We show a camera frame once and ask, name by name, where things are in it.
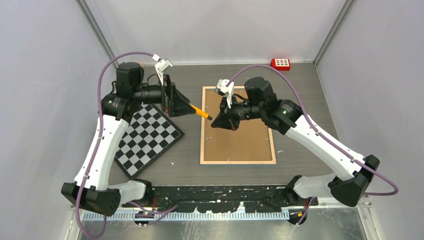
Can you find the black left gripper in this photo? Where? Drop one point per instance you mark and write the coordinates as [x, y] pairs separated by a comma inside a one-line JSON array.
[[179, 105]]

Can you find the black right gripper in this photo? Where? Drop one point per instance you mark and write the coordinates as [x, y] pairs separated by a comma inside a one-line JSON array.
[[226, 117]]

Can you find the orange handled screwdriver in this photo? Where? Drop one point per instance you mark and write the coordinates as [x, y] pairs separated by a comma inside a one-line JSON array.
[[201, 113]]

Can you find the blue picture frame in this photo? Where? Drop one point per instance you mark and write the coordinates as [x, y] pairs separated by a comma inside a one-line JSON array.
[[251, 144]]

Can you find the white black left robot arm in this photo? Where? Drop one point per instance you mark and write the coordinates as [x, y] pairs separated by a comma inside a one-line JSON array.
[[116, 110]]

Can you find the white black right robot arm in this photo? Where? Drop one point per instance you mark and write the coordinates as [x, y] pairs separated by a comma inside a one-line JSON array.
[[349, 178]]

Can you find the black white chessboard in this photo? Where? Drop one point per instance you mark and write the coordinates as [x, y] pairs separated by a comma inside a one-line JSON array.
[[150, 134]]

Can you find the red toy brick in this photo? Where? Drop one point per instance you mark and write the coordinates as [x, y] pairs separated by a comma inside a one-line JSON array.
[[281, 64]]

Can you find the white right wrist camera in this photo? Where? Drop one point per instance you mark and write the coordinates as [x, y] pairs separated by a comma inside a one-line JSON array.
[[226, 90]]

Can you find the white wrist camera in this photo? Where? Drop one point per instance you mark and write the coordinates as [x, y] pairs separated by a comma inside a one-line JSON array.
[[161, 66], [226, 90]]

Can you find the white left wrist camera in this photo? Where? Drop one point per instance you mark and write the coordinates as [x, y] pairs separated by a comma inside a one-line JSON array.
[[161, 66]]

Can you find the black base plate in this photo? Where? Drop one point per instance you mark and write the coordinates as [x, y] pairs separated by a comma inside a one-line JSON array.
[[223, 199]]

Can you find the aluminium front rail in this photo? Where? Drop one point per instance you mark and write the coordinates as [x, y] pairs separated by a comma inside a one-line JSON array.
[[107, 202]]

